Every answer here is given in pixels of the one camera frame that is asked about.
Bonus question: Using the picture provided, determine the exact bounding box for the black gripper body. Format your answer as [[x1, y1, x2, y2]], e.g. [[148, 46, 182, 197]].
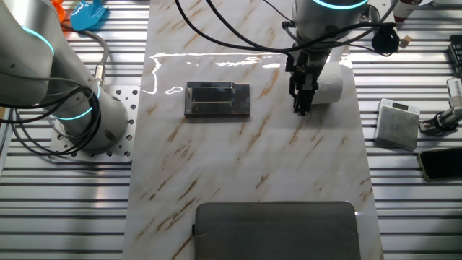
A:
[[284, 49, 331, 92]]

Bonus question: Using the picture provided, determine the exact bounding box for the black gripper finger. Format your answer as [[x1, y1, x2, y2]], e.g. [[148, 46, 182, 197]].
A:
[[289, 77, 305, 117], [302, 78, 321, 115]]

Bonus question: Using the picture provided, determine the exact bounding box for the white toilet paper roll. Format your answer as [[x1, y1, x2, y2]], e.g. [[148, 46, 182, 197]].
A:
[[310, 61, 344, 106]]

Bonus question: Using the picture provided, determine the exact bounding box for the chrome paper roll shelf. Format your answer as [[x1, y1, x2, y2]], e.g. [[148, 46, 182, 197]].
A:
[[184, 81, 251, 117]]

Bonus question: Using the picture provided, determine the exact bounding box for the marble pattern mat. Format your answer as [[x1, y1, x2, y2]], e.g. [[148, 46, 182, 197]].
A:
[[122, 0, 385, 260]]

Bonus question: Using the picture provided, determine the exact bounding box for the silver digital kitchen scale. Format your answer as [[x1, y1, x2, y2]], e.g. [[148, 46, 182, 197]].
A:
[[374, 98, 422, 152]]

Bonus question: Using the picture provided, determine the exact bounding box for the red and white can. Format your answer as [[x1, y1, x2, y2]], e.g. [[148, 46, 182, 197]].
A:
[[391, 0, 424, 26]]

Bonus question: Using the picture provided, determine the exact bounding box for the grey fabric laptop sleeve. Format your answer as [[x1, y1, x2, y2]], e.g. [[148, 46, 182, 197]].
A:
[[192, 201, 362, 260]]

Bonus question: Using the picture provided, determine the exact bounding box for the black smartphone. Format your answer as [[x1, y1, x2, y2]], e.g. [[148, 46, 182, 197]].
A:
[[417, 146, 462, 183]]

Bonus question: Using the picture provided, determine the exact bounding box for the blue toy shovel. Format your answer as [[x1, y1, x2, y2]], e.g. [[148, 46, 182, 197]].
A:
[[69, 0, 110, 32]]

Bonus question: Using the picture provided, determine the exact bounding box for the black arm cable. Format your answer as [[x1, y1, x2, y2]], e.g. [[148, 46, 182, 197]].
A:
[[174, 0, 401, 58]]

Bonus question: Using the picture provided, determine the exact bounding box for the camera clamp stand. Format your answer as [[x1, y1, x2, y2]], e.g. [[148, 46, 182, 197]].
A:
[[418, 107, 462, 137]]

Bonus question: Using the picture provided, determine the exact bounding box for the silver box camera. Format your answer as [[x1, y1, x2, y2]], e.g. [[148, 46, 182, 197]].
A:
[[446, 77, 462, 108]]

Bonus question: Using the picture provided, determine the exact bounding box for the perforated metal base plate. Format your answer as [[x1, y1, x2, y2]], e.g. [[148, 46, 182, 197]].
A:
[[48, 85, 141, 164]]

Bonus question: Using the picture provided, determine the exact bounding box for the grey cable with metal connector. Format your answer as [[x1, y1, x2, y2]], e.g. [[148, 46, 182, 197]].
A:
[[61, 23, 111, 88]]

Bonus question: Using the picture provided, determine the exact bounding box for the black base cable bundle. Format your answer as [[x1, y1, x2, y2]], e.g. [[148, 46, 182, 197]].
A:
[[0, 84, 104, 157]]

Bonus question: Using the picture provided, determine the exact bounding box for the orange toy shovel green handle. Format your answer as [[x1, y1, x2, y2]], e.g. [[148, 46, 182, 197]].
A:
[[50, 0, 67, 24]]

